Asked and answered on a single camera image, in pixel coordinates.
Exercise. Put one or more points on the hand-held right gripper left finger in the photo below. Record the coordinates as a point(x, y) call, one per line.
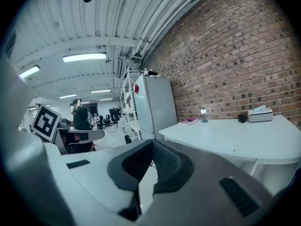
point(94, 178)

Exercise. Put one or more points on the white shelf rack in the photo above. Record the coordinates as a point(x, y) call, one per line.
point(127, 102)

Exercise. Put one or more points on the white ceiling pipes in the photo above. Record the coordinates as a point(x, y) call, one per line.
point(169, 15)

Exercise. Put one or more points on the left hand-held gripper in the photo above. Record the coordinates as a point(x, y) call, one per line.
point(45, 122)

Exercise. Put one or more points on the grey refrigerator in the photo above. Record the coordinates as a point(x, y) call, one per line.
point(152, 105)

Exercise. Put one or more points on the small lantern lamp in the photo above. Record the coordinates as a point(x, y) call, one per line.
point(204, 113)

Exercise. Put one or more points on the small black pouch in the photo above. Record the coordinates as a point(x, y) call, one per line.
point(242, 118)

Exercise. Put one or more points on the small black item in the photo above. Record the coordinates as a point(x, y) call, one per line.
point(152, 73)

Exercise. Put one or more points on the long ceiling light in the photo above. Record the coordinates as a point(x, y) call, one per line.
point(29, 72)
point(68, 96)
point(84, 57)
point(100, 91)

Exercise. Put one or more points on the pink packet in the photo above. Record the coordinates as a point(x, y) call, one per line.
point(187, 122)

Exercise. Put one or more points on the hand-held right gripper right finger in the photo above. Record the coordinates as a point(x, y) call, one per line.
point(200, 185)

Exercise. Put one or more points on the grey tissue box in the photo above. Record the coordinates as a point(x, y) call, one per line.
point(259, 115)

